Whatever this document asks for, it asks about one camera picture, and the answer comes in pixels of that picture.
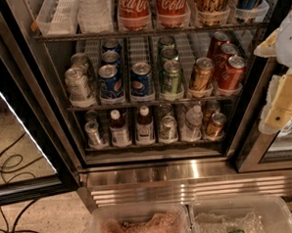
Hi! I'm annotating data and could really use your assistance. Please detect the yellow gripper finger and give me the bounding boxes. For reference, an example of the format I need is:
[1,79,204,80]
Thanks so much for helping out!
[259,69,292,135]
[254,28,279,58]

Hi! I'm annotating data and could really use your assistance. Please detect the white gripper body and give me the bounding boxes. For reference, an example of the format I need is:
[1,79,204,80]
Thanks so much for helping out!
[275,13,292,68]

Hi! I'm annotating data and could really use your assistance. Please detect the orange can bottom front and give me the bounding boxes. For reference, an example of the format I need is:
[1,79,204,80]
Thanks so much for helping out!
[205,112,226,138]

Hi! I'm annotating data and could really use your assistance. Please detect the orange can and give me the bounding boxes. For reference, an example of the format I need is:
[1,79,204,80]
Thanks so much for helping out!
[203,100,220,123]
[205,112,226,138]

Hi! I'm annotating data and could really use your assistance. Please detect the red coke can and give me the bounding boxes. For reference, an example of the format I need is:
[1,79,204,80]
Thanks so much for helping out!
[207,31,230,59]
[218,56,247,91]
[214,43,239,78]

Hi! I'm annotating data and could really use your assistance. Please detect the red coke can front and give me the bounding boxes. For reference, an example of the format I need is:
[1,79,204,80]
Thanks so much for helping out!
[218,56,247,91]

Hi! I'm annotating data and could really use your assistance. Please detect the red coke can back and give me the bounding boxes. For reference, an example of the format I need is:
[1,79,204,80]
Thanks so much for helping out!
[207,31,230,59]

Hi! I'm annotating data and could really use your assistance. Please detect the orange can bottom back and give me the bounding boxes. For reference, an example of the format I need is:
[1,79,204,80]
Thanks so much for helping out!
[203,100,220,123]

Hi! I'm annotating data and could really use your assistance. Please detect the gold can top shelf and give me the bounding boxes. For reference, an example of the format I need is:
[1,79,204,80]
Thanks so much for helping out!
[194,0,227,26]

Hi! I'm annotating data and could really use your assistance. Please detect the orange can middle shelf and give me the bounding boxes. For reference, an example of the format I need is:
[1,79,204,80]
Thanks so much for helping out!
[188,57,216,91]

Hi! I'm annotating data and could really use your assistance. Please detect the green can middle front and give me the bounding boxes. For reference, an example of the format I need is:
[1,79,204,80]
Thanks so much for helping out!
[161,60,183,101]

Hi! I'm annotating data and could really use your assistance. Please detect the green can middle back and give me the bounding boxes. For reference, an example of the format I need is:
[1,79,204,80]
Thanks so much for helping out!
[157,36,175,52]

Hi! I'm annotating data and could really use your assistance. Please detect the stainless steel fridge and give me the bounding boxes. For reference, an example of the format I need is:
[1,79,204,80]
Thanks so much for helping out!
[0,0,292,210]

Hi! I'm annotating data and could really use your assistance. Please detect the green can bottom back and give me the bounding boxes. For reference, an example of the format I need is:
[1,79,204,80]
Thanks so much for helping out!
[159,104,174,119]

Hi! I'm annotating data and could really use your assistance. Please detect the green can bottom front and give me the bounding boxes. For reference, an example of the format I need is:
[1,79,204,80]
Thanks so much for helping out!
[160,116,177,143]

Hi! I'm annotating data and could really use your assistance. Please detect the blue pepsi can single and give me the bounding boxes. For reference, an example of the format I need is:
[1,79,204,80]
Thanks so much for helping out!
[130,62,154,102]

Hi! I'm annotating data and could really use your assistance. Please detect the blue pepsi can middle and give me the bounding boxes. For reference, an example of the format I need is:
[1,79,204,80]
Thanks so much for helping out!
[101,51,122,68]

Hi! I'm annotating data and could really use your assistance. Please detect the blue pepsi can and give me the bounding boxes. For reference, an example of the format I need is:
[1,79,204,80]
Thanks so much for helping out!
[98,65,124,104]
[102,39,122,53]
[101,51,122,68]

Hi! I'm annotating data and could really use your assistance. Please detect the blue pepsi can back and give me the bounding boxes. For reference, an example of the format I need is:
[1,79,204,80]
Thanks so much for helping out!
[102,39,122,53]

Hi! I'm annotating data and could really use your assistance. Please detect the blue pepsi can front left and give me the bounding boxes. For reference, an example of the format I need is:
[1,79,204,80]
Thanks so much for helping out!
[98,65,124,104]

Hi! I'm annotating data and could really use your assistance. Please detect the white bottle top shelf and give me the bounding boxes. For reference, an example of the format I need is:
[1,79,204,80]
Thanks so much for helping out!
[77,0,113,33]

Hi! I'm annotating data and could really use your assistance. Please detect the silver can bottom back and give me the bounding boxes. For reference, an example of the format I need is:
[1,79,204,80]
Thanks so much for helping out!
[84,110,98,121]

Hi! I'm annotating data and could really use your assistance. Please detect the silver can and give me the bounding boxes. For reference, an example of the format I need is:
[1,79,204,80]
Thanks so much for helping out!
[84,110,98,121]
[84,120,104,146]

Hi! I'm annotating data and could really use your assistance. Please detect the white can middle back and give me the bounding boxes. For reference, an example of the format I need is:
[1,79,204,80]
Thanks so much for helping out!
[71,52,94,78]

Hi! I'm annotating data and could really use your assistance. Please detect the white can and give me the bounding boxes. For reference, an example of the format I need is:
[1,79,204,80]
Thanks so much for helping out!
[71,52,94,78]
[65,68,95,108]

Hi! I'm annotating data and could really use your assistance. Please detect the white can middle front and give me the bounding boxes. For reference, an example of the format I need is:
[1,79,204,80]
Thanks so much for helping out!
[65,68,95,108]

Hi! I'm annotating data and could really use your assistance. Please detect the silver can bottom front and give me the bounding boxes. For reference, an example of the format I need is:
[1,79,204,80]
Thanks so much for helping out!
[84,120,104,146]

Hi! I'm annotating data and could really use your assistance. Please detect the fridge glass door left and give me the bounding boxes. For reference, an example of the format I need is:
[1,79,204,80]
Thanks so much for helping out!
[0,12,78,207]

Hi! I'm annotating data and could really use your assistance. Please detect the clear water bottle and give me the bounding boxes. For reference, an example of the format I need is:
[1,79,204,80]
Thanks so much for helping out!
[182,105,203,142]

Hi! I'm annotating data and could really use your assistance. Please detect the coca cola bottle right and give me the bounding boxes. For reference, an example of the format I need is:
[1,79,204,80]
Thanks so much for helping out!
[156,0,187,28]

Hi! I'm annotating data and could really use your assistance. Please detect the coca cola bottle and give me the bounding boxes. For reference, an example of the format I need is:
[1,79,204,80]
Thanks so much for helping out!
[118,0,151,31]
[156,0,187,28]

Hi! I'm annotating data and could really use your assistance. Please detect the clear plastic bin right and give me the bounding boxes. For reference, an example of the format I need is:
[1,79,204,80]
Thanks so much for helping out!
[189,195,292,233]

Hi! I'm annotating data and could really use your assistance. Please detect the clear plastic bin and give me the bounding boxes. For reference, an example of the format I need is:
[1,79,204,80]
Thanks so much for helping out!
[189,195,292,233]
[89,203,191,233]

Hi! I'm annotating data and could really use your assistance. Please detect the coca cola bottle left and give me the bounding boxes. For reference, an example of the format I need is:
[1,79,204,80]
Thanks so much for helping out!
[118,0,151,31]

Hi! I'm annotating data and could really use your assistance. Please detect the brown tea bottle right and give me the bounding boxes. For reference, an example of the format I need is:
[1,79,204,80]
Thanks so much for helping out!
[136,106,155,145]

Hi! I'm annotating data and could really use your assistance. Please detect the brown tea bottle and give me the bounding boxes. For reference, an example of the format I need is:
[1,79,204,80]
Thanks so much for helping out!
[109,110,130,147]
[136,106,155,145]

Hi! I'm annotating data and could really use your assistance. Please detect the brown tea bottle left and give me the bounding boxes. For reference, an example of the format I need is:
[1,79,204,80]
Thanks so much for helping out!
[109,110,130,147]

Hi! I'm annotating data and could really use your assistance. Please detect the clear plastic bin left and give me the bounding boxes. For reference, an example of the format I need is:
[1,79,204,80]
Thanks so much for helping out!
[89,203,191,233]

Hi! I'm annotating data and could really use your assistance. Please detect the empty clear tray top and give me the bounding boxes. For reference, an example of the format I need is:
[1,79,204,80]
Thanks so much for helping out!
[36,0,78,35]

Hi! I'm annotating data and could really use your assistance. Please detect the black floor cable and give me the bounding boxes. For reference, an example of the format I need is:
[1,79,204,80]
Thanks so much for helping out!
[0,109,84,233]

